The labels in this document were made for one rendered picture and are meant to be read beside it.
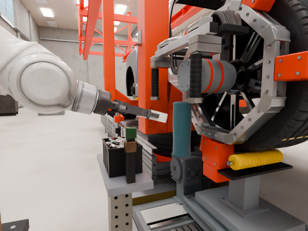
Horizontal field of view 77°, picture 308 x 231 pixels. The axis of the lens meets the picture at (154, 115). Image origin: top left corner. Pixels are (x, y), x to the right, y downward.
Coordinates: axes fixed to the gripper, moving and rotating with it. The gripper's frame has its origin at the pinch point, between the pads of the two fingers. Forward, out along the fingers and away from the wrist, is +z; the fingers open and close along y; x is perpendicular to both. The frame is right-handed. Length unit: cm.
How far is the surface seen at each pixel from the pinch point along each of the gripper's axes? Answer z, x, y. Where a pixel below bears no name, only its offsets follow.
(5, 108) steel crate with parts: -187, 96, 788
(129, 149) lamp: -4.6, 13.5, 3.2
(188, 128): 25.1, 1.6, 12.4
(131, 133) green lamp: -5.3, 8.0, 3.1
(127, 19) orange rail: 111, -298, 588
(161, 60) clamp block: 7.1, -25.4, 20.0
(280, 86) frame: 29.0, -18.0, -22.6
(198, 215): 47, 45, 16
